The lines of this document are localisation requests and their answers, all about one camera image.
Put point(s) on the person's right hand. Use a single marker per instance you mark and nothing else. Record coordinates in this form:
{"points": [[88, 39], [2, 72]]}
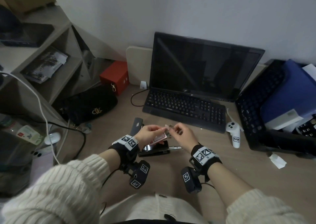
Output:
{"points": [[186, 137]]}

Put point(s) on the person's left hand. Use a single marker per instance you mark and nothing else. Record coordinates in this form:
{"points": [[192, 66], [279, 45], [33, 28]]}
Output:
{"points": [[147, 137]]}

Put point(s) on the red white staples box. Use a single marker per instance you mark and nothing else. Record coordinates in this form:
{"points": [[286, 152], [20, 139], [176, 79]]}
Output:
{"points": [[160, 138]]}

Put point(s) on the grey top stapler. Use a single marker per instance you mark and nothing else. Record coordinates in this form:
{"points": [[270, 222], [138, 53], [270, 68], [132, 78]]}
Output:
{"points": [[137, 125]]}

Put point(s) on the small black stapler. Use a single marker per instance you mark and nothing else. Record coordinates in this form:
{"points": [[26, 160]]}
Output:
{"points": [[154, 152]]}

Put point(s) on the person's left forearm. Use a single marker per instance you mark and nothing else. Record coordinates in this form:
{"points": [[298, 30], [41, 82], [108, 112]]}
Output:
{"points": [[64, 191]]}

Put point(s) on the person's right forearm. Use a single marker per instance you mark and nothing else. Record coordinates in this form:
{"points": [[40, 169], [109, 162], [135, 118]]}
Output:
{"points": [[239, 194]]}

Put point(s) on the black marker wristband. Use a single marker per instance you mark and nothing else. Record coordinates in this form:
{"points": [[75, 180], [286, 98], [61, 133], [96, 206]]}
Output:
{"points": [[126, 146], [206, 158]]}

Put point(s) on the black keyboard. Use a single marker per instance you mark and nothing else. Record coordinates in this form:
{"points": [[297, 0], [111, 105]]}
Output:
{"points": [[185, 107]]}

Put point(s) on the white handheld controller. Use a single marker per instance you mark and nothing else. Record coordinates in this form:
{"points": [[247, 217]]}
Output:
{"points": [[234, 133]]}

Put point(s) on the white plug adapter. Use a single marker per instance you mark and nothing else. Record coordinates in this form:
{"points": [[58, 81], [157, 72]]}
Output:
{"points": [[143, 85]]}

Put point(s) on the grey bag charm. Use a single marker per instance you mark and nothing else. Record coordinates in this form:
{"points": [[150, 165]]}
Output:
{"points": [[88, 127]]}

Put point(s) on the black handbag gold logo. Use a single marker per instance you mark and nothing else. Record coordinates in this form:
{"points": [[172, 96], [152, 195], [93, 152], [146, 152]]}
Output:
{"points": [[86, 106]]}

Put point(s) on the cream knitted sweater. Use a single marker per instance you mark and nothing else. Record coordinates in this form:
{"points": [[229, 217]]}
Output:
{"points": [[150, 209]]}

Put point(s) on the black perforated file basket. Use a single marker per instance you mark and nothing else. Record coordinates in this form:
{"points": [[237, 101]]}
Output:
{"points": [[251, 107]]}

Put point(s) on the black computer monitor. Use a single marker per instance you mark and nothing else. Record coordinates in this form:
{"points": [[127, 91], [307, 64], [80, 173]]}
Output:
{"points": [[205, 65]]}

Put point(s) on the crumpled white paper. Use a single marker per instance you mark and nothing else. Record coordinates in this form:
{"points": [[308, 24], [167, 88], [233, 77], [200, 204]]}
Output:
{"points": [[277, 160]]}

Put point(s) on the white computer mouse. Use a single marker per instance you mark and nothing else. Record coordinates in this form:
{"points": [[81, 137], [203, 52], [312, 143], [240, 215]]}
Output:
{"points": [[52, 138]]}

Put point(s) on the white cardboard box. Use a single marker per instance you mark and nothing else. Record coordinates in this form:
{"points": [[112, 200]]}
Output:
{"points": [[282, 119]]}

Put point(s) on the pale smartphone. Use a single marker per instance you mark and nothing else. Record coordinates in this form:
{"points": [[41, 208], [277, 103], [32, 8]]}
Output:
{"points": [[42, 157]]}

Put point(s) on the beige shelf unit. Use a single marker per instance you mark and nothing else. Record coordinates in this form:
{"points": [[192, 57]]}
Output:
{"points": [[66, 65]]}

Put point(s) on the blue folder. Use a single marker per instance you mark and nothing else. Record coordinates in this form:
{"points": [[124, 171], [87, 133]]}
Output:
{"points": [[288, 90]]}

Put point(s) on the green white packet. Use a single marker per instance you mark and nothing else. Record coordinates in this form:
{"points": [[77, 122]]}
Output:
{"points": [[30, 135]]}

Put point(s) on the black white patterned sheet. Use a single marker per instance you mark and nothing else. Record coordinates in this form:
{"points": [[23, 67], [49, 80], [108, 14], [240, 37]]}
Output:
{"points": [[307, 128]]}

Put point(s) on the black white picture booklet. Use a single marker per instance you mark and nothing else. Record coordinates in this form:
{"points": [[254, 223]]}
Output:
{"points": [[44, 64]]}

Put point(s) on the white paper sheets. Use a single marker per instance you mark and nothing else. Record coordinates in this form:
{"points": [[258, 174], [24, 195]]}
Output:
{"points": [[310, 72]]}

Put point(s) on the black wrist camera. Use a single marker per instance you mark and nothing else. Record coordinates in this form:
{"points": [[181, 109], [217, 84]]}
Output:
{"points": [[191, 180], [139, 174]]}

